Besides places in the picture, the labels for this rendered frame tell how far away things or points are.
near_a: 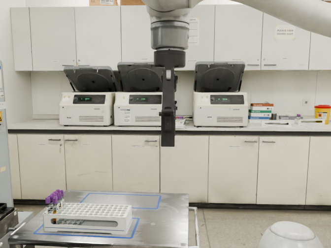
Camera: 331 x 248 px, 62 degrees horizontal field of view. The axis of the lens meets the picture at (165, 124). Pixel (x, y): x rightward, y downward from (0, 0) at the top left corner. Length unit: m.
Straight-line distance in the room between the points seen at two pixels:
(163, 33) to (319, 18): 0.31
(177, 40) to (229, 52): 2.60
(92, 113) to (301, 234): 2.53
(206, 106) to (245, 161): 0.71
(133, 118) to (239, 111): 1.09
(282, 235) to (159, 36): 0.55
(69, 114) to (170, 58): 2.53
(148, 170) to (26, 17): 2.17
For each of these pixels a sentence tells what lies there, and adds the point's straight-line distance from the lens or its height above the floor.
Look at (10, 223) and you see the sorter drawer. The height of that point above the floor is 0.77.
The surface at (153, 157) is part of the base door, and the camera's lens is 2.95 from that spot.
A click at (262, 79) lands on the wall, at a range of 3.64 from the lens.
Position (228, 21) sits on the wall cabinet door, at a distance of 3.27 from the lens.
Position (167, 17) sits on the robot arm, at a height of 1.47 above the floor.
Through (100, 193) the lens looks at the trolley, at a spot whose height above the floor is 0.82.
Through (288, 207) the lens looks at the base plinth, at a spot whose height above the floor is 0.02.
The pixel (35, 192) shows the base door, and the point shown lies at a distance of 3.46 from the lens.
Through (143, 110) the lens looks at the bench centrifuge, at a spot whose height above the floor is 1.08.
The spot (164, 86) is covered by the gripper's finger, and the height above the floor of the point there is 1.32.
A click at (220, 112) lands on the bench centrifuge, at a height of 1.05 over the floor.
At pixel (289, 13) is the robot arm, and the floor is 1.46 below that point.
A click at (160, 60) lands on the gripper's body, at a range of 0.64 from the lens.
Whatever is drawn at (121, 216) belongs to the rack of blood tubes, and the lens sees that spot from 1.03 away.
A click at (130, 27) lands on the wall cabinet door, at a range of 3.26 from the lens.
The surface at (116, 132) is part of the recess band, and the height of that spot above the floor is 0.84.
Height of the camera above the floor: 1.32
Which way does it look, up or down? 8 degrees down
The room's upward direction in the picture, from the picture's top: straight up
